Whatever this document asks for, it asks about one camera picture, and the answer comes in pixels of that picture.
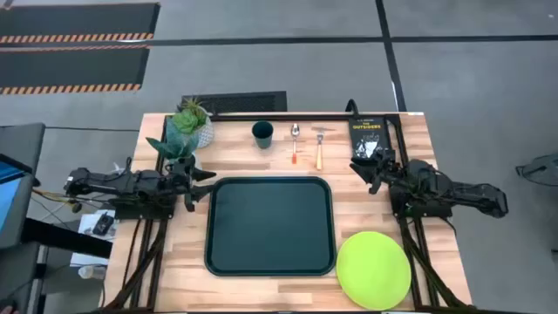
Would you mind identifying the black floor grate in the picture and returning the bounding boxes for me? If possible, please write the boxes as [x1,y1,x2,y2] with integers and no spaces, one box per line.
[180,90,289,115]

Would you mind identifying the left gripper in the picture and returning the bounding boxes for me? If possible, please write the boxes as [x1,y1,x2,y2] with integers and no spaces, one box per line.
[164,154,218,214]

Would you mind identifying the black paperback book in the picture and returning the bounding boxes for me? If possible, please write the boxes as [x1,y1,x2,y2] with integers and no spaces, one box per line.
[348,115,392,159]

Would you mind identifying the dark green tray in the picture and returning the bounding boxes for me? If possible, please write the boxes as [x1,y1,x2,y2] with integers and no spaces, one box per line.
[204,175,337,277]

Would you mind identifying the lime green plate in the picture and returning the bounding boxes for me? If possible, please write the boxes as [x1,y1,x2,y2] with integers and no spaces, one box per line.
[336,230,412,311]

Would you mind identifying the white paper sheet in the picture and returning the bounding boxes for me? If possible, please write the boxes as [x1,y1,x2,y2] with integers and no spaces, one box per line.
[69,208,118,267]

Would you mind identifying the yellow cable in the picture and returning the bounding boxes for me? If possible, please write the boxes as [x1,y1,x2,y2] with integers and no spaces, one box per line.
[32,188,84,206]

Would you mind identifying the black hazard-striped floor mat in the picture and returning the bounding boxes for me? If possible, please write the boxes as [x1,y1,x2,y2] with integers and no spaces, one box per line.
[0,45,152,96]
[0,2,161,45]

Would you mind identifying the dark green cup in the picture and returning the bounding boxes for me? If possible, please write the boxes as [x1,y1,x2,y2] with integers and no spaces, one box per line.
[251,120,275,150]

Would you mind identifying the clear plastic bottle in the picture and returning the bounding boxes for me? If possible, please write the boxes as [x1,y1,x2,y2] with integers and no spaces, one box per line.
[78,264,107,281]

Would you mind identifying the black desk bar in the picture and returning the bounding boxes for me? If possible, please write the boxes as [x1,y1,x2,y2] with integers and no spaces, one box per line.
[20,217,113,259]

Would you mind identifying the snake plant in white pot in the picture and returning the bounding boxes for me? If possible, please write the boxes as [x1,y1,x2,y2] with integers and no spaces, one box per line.
[146,117,204,175]

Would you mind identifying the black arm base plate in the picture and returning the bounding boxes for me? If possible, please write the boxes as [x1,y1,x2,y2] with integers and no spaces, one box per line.
[113,198,175,221]
[389,191,454,219]

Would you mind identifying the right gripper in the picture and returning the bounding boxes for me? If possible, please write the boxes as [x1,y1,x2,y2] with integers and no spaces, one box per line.
[349,148,400,196]

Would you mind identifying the fork with orange handle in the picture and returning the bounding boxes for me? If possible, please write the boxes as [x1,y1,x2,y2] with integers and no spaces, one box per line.
[315,129,325,171]

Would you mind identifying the spoon with orange handle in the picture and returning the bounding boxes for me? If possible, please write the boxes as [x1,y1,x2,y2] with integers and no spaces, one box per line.
[290,123,301,166]

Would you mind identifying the small black device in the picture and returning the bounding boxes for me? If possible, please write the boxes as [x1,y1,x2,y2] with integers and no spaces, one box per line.
[92,212,115,237]

